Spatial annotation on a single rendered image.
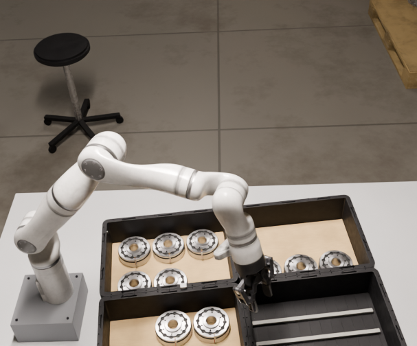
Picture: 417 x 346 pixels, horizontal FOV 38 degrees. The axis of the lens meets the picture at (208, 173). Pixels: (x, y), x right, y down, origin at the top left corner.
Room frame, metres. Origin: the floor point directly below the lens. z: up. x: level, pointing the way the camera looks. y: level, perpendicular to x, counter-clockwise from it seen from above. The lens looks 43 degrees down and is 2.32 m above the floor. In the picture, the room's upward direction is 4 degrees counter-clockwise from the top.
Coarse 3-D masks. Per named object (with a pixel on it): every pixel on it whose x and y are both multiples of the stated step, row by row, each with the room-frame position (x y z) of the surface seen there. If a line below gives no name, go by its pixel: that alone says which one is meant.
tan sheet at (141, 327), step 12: (192, 312) 1.01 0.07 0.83; (228, 312) 1.00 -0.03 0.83; (120, 324) 0.99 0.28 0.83; (132, 324) 0.98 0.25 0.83; (144, 324) 0.98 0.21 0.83; (192, 324) 0.97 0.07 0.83; (120, 336) 0.95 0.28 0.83; (132, 336) 0.94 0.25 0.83; (144, 336) 0.94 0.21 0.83; (156, 336) 0.94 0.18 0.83; (192, 336) 0.93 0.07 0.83; (228, 336) 0.92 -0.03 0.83
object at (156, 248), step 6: (162, 234) 1.30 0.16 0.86; (168, 234) 1.29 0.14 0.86; (174, 234) 1.29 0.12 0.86; (156, 240) 1.27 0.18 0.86; (174, 240) 1.27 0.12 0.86; (180, 240) 1.27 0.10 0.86; (156, 246) 1.25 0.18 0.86; (180, 246) 1.24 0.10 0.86; (156, 252) 1.22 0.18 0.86; (162, 252) 1.22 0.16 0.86; (168, 252) 1.22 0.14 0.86; (174, 252) 1.22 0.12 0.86; (180, 252) 1.22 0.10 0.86
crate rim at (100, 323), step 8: (192, 288) 1.02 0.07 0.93; (200, 288) 1.02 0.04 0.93; (208, 288) 1.02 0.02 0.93; (216, 288) 1.02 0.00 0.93; (224, 288) 1.02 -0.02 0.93; (112, 296) 1.02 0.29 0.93; (120, 296) 1.01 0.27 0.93; (128, 296) 1.01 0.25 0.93; (136, 296) 1.01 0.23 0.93; (144, 296) 1.01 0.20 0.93; (152, 296) 1.01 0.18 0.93; (240, 304) 0.96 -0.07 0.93; (240, 312) 0.94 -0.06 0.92; (240, 320) 0.91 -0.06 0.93; (248, 344) 0.83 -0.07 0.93
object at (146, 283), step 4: (128, 272) 1.15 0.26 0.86; (132, 272) 1.15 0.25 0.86; (136, 272) 1.15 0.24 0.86; (140, 272) 1.15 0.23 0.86; (124, 276) 1.14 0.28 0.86; (128, 276) 1.13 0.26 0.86; (132, 276) 1.13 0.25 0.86; (136, 276) 1.13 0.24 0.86; (140, 276) 1.13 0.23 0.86; (144, 276) 1.13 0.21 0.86; (148, 276) 1.13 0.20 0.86; (120, 280) 1.12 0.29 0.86; (124, 280) 1.12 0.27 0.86; (144, 280) 1.12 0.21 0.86; (148, 280) 1.11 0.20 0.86; (120, 284) 1.11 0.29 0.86; (124, 284) 1.10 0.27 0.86; (144, 284) 1.10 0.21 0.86; (148, 284) 1.10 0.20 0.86; (120, 288) 1.09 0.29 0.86; (124, 288) 1.09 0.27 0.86
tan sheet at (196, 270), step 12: (120, 264) 1.21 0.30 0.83; (144, 264) 1.20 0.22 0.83; (156, 264) 1.20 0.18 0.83; (168, 264) 1.20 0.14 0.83; (180, 264) 1.19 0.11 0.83; (192, 264) 1.19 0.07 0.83; (204, 264) 1.19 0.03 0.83; (216, 264) 1.18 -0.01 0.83; (120, 276) 1.16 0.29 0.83; (192, 276) 1.14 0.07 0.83; (204, 276) 1.14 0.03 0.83; (216, 276) 1.14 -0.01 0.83; (228, 276) 1.13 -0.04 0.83
